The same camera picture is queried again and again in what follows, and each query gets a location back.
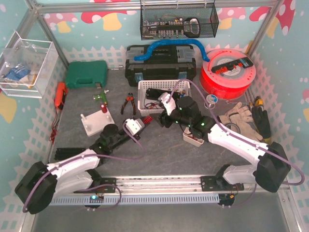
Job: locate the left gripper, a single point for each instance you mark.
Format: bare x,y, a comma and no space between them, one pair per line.
134,135

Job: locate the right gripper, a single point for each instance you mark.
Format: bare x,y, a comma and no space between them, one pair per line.
163,118

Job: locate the large red spring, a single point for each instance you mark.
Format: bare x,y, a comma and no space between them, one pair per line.
104,108
147,119

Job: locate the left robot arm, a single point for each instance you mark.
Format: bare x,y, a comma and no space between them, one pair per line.
74,168

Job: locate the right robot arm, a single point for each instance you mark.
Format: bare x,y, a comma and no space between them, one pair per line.
267,163

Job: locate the white perforated basket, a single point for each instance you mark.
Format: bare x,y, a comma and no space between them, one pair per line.
147,106

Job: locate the orange black pliers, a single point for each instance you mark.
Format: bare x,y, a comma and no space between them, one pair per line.
128,99

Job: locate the small white tray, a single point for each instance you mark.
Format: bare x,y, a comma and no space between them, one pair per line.
188,137

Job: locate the white peg fixture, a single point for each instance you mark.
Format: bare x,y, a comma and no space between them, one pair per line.
96,122

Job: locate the black toolbox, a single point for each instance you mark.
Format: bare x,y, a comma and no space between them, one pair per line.
167,62

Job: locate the green small motor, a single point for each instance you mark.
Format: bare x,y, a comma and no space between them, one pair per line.
101,97

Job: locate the tape roll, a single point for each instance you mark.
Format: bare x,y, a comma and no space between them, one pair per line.
232,126

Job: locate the red filament spool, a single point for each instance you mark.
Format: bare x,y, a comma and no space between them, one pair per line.
228,85

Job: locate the green plastic case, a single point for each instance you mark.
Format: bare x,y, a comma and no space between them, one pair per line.
87,74

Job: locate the white work gloves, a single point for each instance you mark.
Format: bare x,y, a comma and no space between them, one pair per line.
241,116

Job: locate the red multimeter leads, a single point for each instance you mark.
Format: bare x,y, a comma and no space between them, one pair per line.
54,127

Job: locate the orange multimeter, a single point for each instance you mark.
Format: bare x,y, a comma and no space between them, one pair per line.
60,97

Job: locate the black red connector strip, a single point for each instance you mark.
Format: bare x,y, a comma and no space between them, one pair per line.
244,62

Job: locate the yellow black screwdriver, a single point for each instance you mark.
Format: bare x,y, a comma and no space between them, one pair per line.
258,102

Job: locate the black glove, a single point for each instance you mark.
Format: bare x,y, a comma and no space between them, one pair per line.
260,118

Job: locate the clear acrylic box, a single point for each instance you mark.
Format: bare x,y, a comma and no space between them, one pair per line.
40,56

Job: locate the blue white gloves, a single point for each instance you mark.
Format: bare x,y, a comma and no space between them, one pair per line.
18,74

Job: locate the solder wire spool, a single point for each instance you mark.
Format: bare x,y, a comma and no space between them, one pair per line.
211,101

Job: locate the aluminium rail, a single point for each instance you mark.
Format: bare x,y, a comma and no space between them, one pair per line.
174,184

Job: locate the black wire mesh basket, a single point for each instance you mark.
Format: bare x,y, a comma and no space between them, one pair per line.
178,19

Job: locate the grey slotted cable duct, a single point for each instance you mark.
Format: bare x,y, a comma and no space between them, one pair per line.
136,199

